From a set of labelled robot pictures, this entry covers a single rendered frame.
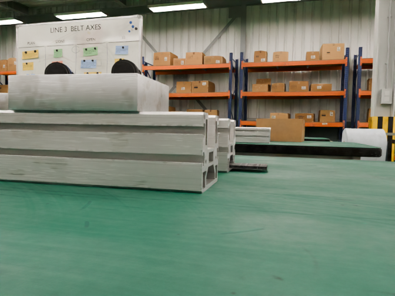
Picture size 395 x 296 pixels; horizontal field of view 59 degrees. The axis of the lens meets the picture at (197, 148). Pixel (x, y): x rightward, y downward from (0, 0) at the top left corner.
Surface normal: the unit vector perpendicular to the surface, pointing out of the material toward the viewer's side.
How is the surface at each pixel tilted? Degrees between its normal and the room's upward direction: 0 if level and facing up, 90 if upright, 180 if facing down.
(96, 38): 90
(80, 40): 90
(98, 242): 0
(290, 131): 89
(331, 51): 89
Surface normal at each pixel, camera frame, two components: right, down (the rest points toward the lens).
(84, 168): -0.22, 0.04
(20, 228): 0.02, -1.00
